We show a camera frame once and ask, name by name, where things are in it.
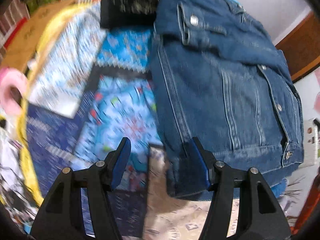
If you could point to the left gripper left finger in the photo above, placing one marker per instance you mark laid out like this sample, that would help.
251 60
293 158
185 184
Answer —
77 205

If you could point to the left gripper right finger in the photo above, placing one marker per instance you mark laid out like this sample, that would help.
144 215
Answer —
243 206

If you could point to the blue denim jacket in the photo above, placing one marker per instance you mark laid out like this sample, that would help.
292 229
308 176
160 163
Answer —
217 76

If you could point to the folded navy patterned clothes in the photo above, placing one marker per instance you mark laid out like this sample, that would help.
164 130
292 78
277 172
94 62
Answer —
123 13

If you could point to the blue patchwork bed quilt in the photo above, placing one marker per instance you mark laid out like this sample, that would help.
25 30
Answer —
90 103

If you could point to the pink plush toy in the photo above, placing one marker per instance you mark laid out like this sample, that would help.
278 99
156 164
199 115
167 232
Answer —
12 80

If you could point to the wooden door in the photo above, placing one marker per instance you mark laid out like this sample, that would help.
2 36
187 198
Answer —
301 47

